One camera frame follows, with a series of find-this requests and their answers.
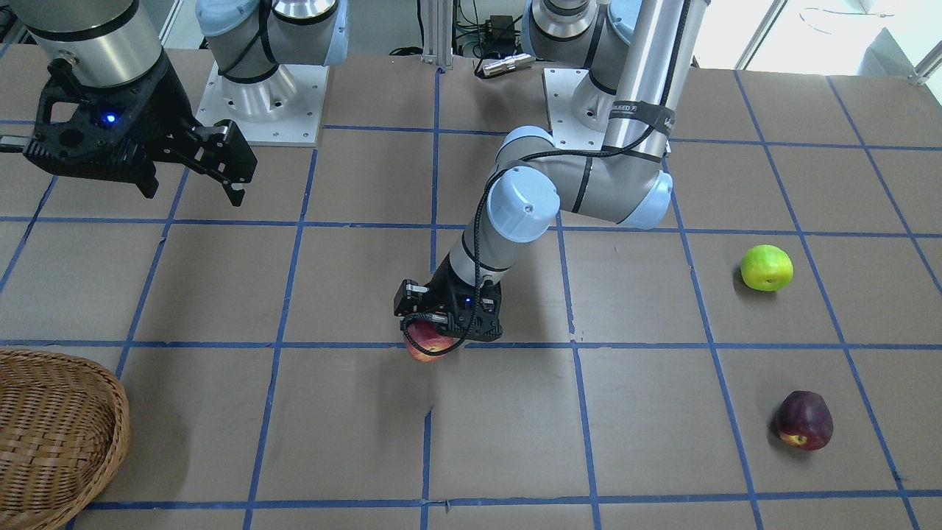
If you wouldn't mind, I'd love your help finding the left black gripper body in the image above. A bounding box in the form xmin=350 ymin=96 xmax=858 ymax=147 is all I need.
xmin=394 ymin=272 xmax=503 ymax=345

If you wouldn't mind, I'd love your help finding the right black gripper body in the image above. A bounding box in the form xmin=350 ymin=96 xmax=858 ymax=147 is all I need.
xmin=23 ymin=53 xmax=201 ymax=199

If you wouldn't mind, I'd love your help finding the red yellow apple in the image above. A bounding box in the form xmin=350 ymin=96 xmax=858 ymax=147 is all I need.
xmin=403 ymin=319 xmax=458 ymax=363

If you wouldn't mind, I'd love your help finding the green apple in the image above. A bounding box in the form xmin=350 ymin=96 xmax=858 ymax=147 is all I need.
xmin=740 ymin=244 xmax=794 ymax=292

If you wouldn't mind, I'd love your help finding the dark red apple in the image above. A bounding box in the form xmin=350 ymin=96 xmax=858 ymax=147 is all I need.
xmin=773 ymin=390 xmax=834 ymax=451

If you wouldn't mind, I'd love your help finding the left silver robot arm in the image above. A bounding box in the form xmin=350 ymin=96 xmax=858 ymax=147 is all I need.
xmin=394 ymin=1 xmax=709 ymax=358

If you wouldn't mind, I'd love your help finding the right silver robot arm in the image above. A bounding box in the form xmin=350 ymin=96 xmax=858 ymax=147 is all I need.
xmin=2 ymin=1 xmax=349 ymax=207

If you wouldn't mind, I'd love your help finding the woven wicker basket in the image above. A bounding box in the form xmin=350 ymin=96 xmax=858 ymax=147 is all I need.
xmin=1 ymin=347 xmax=130 ymax=529

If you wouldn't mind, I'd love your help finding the silver cylindrical connector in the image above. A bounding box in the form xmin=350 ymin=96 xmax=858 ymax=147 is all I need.
xmin=474 ymin=53 xmax=537 ymax=80

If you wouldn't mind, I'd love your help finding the black power adapter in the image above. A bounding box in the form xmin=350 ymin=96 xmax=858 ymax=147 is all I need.
xmin=481 ymin=15 xmax=516 ymax=58

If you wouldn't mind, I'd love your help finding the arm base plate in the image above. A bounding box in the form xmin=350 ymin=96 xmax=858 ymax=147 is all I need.
xmin=197 ymin=65 xmax=332 ymax=148
xmin=543 ymin=68 xmax=672 ymax=156

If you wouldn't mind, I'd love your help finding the aluminium frame post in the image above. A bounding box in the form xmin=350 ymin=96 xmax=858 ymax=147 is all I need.
xmin=419 ymin=0 xmax=454 ymax=71

